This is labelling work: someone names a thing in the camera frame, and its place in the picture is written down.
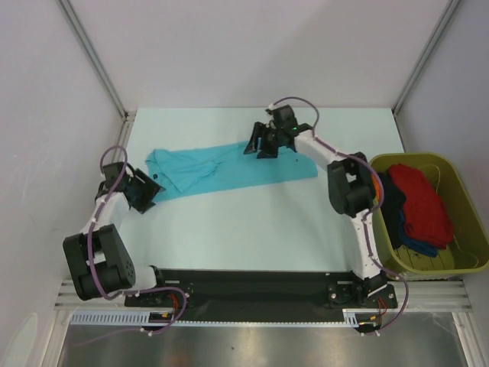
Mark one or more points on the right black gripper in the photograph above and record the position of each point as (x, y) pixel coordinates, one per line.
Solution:
(270, 138)

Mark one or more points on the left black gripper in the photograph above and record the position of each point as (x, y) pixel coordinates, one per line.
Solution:
(150, 190)

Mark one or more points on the turquoise t shirt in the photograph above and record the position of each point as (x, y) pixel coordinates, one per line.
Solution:
(220, 168)

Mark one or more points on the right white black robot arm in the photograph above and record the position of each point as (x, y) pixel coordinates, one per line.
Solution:
(354, 188)

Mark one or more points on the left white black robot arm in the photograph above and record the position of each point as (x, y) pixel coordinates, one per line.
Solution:
(97, 253)

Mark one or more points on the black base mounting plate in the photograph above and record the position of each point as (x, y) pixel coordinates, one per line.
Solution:
(262, 296)

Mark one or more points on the orange t shirt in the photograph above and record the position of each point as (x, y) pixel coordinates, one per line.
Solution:
(377, 187)

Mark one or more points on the black t shirt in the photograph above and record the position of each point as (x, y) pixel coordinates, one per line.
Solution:
(391, 208)

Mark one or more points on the blue t shirt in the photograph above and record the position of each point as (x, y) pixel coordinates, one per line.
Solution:
(424, 248)

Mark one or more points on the olive green plastic bin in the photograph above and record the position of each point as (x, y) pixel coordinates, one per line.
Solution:
(466, 253)

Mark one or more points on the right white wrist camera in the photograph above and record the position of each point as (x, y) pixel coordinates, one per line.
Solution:
(271, 116)

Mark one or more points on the white slotted cable duct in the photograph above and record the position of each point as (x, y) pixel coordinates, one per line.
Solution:
(143, 319)

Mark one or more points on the left aluminium frame post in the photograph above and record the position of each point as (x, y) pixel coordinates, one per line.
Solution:
(88, 48)

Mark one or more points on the aluminium frame post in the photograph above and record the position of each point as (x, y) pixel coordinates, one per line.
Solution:
(88, 48)
(436, 36)

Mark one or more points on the aluminium front rail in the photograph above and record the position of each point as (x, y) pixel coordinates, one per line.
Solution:
(424, 296)

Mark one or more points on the right aluminium frame post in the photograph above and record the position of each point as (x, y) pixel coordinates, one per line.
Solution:
(436, 36)

